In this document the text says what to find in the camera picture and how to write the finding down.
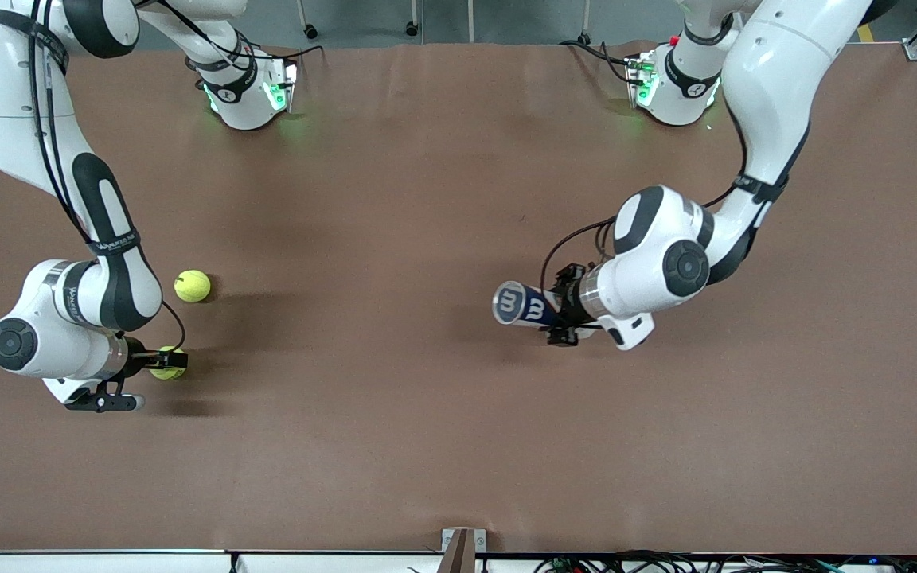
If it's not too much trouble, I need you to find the yellow-green tennis ball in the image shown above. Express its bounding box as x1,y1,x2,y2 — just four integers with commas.
174,270,212,304
148,345,188,381

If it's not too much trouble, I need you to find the white blue tennis ball can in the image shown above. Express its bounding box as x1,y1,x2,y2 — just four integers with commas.
493,280,567,329

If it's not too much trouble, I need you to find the large table cover mat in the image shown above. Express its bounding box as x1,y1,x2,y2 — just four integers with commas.
0,41,917,555

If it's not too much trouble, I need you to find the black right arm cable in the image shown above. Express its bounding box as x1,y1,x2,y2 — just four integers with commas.
25,0,187,355

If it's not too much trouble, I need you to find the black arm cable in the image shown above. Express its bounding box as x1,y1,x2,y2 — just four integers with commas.
540,103,750,295
25,0,187,355

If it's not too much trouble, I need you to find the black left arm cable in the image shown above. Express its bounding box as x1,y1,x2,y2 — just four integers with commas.
540,103,750,295

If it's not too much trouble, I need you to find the black left base cable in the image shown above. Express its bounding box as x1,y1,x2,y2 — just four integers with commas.
560,38,638,87

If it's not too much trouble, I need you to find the black base cable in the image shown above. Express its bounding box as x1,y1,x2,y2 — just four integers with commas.
224,28,324,63
560,38,638,87

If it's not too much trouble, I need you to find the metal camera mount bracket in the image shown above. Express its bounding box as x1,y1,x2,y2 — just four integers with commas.
441,528,487,573

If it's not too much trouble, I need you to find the tangled black cable bundle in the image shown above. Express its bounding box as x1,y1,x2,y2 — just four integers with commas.
534,549,917,573

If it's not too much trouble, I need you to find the black right base cable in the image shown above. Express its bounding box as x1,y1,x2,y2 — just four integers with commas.
224,28,324,63

